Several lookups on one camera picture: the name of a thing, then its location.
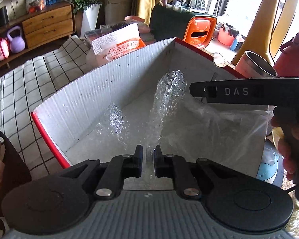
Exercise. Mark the black fabric pouch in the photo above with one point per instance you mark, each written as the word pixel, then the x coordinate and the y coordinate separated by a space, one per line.
pixel 15 173

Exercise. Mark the steel white tumbler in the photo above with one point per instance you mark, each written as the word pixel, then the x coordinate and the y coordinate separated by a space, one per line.
pixel 252 65

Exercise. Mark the purple kettlebell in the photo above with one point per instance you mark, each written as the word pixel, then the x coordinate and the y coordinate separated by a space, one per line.
pixel 17 44

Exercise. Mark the black cylinder speaker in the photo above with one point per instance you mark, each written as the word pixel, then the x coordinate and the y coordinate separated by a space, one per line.
pixel 3 16

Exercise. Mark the black white checkered tablecloth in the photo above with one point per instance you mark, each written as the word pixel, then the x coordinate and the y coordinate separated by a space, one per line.
pixel 30 84

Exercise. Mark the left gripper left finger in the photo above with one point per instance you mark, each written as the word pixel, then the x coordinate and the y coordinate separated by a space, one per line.
pixel 118 169

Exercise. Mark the red water bottle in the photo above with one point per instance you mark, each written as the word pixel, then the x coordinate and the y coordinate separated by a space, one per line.
pixel 287 65

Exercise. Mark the red white cardboard box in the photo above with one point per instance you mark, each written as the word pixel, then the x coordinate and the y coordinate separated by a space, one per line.
pixel 67 120

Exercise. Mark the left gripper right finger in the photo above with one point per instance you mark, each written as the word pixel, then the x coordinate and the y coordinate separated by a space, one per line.
pixel 178 169

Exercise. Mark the white tall planter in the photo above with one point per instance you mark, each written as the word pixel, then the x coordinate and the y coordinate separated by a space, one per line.
pixel 90 17

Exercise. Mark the wooden tv sideboard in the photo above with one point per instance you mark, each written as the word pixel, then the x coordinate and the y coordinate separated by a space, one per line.
pixel 42 27

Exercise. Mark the person right hand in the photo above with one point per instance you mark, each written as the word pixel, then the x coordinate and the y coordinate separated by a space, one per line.
pixel 287 150

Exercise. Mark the pink small case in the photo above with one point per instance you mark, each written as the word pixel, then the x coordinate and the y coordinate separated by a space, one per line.
pixel 4 49

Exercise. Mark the white tissue pack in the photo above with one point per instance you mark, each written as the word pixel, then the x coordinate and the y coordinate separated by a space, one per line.
pixel 113 45

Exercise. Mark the green orange tissue organizer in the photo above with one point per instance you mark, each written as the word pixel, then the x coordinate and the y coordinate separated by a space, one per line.
pixel 176 22

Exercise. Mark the clear bag of snacks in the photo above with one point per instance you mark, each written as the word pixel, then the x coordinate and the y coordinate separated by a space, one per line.
pixel 34 5

